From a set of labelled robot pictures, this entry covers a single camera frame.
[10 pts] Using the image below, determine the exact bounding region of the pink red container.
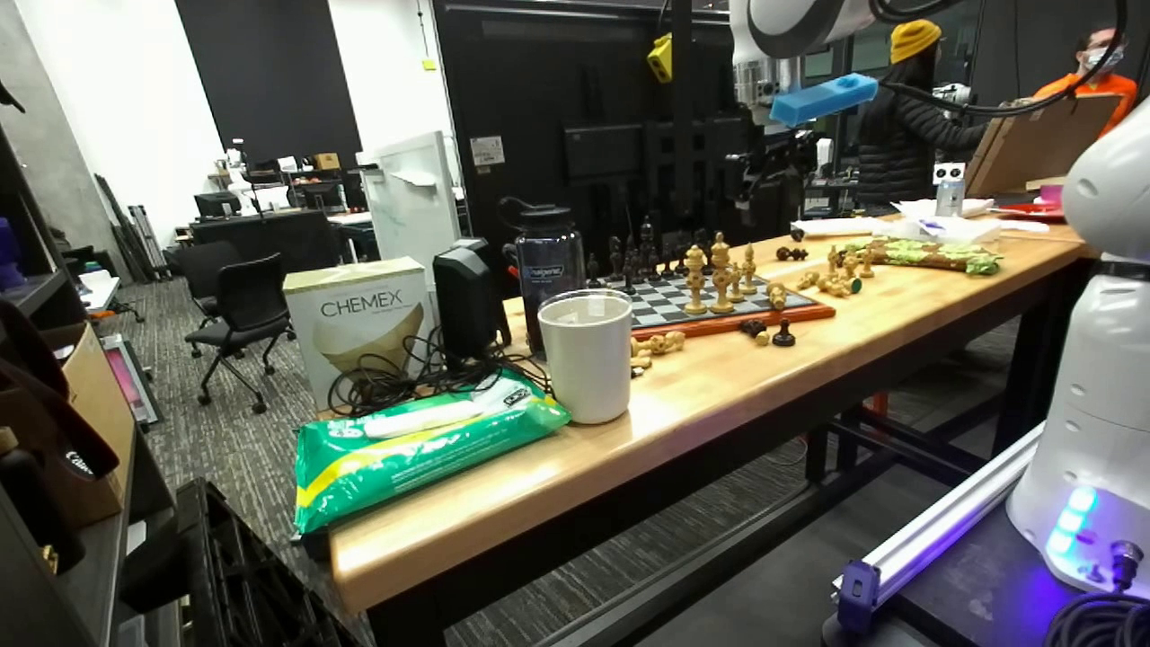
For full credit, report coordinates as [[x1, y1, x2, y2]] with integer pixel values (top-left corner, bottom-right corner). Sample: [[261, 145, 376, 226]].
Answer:
[[990, 177, 1070, 226]]

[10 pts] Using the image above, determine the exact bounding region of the white paper cup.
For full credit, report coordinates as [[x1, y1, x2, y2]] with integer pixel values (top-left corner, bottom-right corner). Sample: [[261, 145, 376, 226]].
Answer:
[[535, 287, 637, 426]]

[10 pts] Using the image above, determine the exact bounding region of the coiled black cable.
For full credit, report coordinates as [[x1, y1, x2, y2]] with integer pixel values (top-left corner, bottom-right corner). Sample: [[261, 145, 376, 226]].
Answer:
[[1040, 589, 1150, 647]]

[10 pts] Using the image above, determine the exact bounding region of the dark background desk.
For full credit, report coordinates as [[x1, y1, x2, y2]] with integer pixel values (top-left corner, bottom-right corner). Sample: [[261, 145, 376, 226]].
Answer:
[[191, 208, 372, 274]]

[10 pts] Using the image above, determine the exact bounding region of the green wet wipes pack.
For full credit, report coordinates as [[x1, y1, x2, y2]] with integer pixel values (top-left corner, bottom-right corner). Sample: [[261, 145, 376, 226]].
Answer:
[[288, 368, 571, 540]]

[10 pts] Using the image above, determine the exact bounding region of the black plastic crate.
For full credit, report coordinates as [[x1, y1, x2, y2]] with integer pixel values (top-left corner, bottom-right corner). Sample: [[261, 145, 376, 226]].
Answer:
[[118, 477, 362, 647]]

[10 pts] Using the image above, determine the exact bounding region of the small grey box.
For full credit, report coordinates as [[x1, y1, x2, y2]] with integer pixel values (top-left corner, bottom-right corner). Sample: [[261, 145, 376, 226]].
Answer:
[[932, 157, 969, 224]]

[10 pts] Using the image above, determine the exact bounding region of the person in orange shirt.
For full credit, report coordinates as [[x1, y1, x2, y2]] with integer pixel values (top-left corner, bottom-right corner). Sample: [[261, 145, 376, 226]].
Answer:
[[1036, 27, 1144, 129]]

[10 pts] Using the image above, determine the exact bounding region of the black metal table frame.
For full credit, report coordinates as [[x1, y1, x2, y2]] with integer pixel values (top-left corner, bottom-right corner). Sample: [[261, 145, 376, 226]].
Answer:
[[362, 254, 1089, 647]]

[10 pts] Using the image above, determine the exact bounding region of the black tangled cable bundle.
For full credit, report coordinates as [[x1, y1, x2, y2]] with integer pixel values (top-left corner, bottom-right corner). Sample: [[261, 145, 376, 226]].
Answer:
[[323, 346, 447, 422]]

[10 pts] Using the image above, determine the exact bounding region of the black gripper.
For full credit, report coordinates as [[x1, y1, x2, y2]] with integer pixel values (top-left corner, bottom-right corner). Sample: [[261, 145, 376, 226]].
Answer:
[[746, 117, 804, 231]]

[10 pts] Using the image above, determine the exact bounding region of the person with yellow beanie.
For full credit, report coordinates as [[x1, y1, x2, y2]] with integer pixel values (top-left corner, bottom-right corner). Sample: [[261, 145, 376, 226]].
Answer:
[[855, 13, 980, 208]]

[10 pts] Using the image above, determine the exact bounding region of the checkered chess board orange rim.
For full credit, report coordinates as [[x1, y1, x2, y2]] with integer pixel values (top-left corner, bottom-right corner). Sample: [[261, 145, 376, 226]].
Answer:
[[589, 271, 841, 340]]

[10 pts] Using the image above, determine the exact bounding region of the white Chemex filter box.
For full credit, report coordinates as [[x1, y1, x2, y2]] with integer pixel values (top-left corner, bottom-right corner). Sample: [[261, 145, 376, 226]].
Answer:
[[279, 254, 443, 407]]

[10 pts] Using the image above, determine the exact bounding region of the brown cardboard sheet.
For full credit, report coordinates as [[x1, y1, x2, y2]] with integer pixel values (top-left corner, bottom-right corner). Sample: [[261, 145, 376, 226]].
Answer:
[[967, 93, 1126, 202]]

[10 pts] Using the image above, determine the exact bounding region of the large black cabinet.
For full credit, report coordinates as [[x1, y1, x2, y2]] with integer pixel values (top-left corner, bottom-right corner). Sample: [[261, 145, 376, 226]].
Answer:
[[436, 0, 740, 283]]

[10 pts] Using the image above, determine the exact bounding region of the black office chair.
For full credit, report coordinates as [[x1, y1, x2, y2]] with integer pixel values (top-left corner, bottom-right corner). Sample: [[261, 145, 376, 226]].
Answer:
[[179, 247, 299, 416]]

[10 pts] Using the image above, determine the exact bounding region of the yellow triangular shade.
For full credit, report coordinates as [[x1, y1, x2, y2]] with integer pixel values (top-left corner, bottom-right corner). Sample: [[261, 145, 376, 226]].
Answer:
[[643, 27, 680, 87]]

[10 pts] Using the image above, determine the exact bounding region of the green brown patterned mat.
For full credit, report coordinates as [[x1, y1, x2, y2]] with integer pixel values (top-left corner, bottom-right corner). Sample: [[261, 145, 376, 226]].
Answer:
[[946, 243, 1006, 281], [874, 235, 962, 274]]

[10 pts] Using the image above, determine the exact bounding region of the dark water bottle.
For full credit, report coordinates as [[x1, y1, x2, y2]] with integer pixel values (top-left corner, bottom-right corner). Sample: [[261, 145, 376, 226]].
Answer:
[[507, 202, 589, 357]]

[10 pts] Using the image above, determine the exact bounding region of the pink framed panel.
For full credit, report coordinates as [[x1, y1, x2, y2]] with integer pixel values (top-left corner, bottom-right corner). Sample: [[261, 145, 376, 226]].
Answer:
[[99, 330, 164, 426]]

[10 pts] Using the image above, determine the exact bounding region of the aluminium rail blue bracket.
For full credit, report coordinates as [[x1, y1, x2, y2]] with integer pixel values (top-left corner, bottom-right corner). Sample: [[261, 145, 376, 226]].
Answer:
[[834, 425, 1044, 641]]

